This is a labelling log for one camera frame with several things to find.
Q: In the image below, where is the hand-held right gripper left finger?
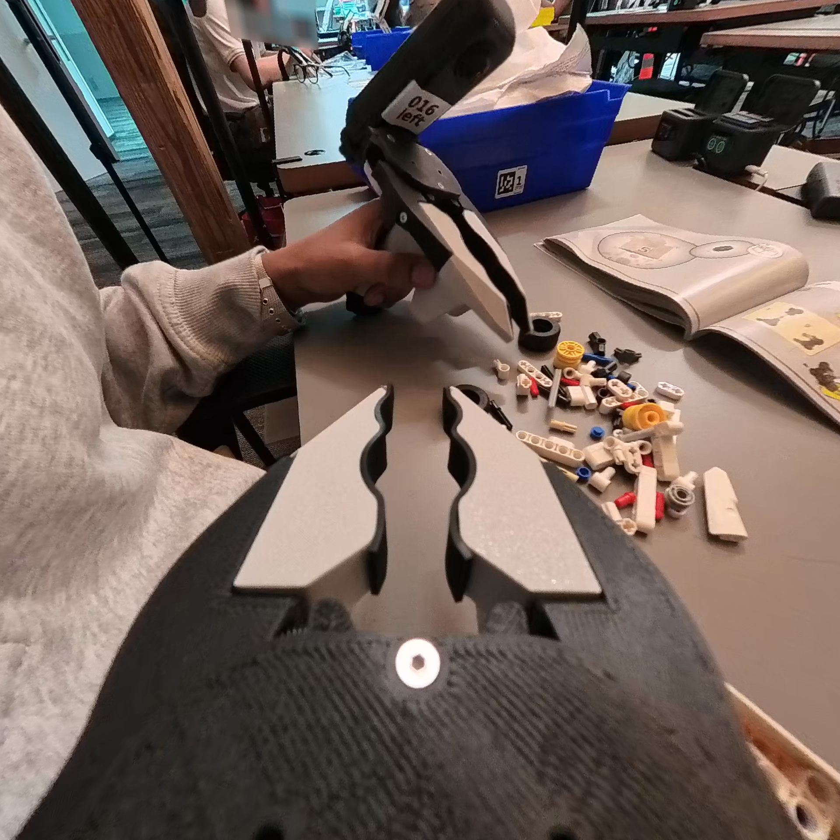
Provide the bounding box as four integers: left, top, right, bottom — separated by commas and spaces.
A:
233, 384, 395, 608

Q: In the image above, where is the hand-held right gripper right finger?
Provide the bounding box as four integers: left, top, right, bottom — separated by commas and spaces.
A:
441, 386, 603, 616

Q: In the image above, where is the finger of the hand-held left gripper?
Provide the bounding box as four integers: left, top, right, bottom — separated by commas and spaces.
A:
450, 196, 534, 333
402, 201, 516, 344

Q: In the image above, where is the blue plastic bin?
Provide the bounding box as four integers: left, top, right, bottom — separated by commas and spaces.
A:
351, 26, 414, 70
351, 79, 632, 214

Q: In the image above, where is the pile of small lego pieces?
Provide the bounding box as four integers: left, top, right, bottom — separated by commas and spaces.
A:
493, 311, 749, 542

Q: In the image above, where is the person's left forearm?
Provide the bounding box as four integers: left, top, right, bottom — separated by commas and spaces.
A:
98, 246, 296, 434

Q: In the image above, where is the person's left hand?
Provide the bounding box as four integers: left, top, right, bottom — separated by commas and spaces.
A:
262, 199, 439, 311

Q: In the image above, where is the crumpled white paper heap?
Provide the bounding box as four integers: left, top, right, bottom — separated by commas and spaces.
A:
453, 0, 595, 119

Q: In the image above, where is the perforated white wristwatch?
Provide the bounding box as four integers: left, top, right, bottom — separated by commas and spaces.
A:
258, 252, 307, 336

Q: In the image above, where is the open instruction booklet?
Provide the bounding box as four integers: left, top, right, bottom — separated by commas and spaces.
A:
535, 213, 840, 427

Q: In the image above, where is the long dark-legged desk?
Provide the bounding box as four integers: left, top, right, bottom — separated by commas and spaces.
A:
558, 0, 840, 80

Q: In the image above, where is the black power brick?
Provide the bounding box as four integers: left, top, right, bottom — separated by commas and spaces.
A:
804, 161, 840, 221

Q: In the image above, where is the wooden post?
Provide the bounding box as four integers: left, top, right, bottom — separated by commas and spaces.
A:
72, 0, 252, 263

